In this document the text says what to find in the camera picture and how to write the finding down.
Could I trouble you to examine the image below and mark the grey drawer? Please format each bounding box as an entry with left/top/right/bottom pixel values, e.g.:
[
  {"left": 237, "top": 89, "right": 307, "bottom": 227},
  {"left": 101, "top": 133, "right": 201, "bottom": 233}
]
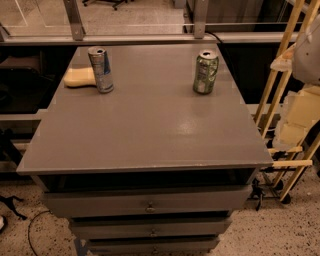
[
  {"left": 87, "top": 237, "right": 219, "bottom": 255},
  {"left": 71, "top": 218, "right": 231, "bottom": 239},
  {"left": 43, "top": 185, "right": 251, "bottom": 218}
]

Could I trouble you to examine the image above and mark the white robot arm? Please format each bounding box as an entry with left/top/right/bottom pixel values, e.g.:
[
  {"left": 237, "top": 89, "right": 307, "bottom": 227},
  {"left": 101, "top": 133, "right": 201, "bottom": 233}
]
[{"left": 270, "top": 15, "right": 320, "bottom": 150}]

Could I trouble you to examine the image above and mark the bottom grey drawer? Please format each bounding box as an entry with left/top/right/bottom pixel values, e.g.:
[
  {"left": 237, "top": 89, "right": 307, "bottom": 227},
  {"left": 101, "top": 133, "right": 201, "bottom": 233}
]
[{"left": 87, "top": 237, "right": 219, "bottom": 255}]

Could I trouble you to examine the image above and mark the silver blue energy drink can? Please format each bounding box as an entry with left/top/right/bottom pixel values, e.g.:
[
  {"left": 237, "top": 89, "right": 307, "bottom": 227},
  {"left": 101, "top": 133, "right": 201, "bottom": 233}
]
[{"left": 88, "top": 46, "right": 114, "bottom": 93}]

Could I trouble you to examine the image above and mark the yellow sponge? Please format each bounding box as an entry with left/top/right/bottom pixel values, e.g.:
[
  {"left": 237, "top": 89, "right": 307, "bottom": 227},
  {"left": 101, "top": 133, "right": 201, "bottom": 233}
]
[{"left": 63, "top": 67, "right": 96, "bottom": 88}]

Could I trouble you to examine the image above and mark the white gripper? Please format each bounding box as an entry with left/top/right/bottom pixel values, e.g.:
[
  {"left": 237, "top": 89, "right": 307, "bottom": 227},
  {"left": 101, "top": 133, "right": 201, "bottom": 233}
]
[{"left": 273, "top": 85, "right": 320, "bottom": 150}]

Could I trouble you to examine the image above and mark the wooden easel frame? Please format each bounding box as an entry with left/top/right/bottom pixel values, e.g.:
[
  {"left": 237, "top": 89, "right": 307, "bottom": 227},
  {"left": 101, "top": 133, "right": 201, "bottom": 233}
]
[{"left": 254, "top": 0, "right": 320, "bottom": 204}]

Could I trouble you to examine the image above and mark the grey drawer cabinet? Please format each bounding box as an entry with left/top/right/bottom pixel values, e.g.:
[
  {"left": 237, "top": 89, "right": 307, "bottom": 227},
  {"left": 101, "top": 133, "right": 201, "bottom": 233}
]
[{"left": 18, "top": 44, "right": 272, "bottom": 243}]

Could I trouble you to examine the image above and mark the metal railing frame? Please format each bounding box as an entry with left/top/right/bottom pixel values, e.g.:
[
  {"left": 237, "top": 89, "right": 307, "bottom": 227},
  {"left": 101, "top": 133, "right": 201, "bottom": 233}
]
[{"left": 0, "top": 0, "right": 293, "bottom": 45}]

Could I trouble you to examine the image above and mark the black floor cable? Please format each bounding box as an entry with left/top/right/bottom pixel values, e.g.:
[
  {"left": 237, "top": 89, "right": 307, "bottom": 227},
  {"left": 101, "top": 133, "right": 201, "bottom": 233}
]
[{"left": 27, "top": 209, "right": 52, "bottom": 256}]

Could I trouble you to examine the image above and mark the green soda can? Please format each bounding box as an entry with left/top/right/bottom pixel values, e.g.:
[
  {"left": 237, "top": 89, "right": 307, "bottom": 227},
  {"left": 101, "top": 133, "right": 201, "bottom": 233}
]
[{"left": 193, "top": 50, "right": 219, "bottom": 95}]

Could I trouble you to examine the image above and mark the top grey drawer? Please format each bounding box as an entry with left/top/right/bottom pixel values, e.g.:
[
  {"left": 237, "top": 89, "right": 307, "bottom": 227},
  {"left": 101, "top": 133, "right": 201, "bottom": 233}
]
[{"left": 43, "top": 185, "right": 251, "bottom": 218}]

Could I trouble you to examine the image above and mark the black clamp on floor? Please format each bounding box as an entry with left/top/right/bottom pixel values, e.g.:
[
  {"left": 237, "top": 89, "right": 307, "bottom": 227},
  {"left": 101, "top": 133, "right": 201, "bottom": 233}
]
[{"left": 0, "top": 196, "right": 27, "bottom": 220}]

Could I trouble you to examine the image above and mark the middle grey drawer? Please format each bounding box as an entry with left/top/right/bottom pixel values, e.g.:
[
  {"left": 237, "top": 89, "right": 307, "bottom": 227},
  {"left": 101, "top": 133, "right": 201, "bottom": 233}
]
[{"left": 71, "top": 218, "right": 231, "bottom": 239}]

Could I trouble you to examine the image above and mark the office chair base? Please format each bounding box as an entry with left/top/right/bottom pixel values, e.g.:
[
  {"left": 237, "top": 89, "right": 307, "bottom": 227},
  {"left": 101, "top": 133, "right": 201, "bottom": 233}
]
[{"left": 81, "top": 0, "right": 129, "bottom": 11}]

